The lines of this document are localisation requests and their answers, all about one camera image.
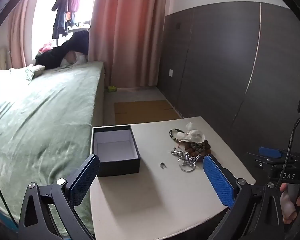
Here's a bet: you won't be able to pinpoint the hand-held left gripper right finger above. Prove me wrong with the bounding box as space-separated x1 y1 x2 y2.
203 154 285 240

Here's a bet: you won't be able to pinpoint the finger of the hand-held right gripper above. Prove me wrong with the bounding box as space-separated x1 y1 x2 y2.
247 147 300 167

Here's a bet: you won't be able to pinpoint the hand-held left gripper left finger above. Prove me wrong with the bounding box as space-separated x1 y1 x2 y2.
18 154 100 240

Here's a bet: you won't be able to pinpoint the silver hoop ring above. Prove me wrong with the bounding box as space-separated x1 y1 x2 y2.
178 159 197 173

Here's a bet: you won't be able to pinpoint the brown bead bracelet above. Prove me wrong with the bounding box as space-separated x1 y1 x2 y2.
176 140 212 156

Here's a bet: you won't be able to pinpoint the silver chain necklace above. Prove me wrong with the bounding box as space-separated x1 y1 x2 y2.
170 147 203 167

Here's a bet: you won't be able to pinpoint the black cardboard box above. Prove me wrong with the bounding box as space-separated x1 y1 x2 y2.
91 124 141 177

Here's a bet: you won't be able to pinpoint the green bead bracelet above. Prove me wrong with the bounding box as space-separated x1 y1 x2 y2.
169 128 191 141

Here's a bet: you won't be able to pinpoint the person's right hand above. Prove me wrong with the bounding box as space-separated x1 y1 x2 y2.
280 183 300 225

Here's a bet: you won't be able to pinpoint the bed with green sheet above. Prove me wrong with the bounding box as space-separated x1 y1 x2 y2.
0 61 106 238

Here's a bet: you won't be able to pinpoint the flat brown cardboard sheet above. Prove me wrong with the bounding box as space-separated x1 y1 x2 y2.
114 100 182 126

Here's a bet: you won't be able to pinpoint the white cloth bundle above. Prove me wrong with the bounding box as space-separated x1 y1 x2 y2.
59 50 88 67

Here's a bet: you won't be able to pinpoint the pale green quilt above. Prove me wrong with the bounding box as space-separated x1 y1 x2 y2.
0 64 46 98

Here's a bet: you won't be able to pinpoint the black garment pile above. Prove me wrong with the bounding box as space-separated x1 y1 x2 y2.
35 29 90 70

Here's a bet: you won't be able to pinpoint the pink soft item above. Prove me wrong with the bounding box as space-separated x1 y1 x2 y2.
37 42 53 55

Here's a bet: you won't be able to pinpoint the wide pink curtain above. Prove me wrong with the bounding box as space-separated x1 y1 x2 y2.
87 0 170 90

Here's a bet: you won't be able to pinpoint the narrow pink curtain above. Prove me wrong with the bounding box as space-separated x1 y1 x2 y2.
7 0 37 68

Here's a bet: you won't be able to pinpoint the hanging dark clothes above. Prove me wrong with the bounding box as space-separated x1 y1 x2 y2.
51 0 81 38

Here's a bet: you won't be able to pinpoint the black braided cable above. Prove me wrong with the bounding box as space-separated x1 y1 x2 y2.
277 117 300 191

